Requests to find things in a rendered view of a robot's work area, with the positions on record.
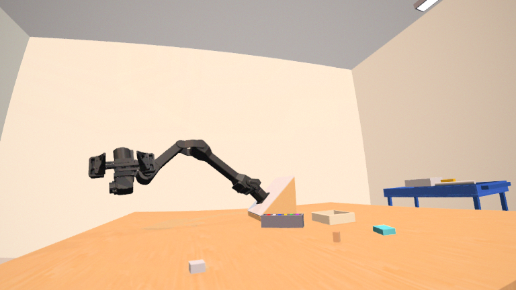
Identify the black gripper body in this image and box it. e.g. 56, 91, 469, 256
88, 153, 156, 179

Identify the small light blue block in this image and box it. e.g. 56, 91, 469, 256
372, 225, 396, 236

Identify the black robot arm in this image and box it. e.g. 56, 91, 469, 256
109, 140, 270, 204

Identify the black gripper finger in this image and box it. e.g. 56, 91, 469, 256
136, 150, 150, 171
94, 152, 106, 175

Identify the small white block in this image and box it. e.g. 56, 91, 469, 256
188, 259, 206, 274

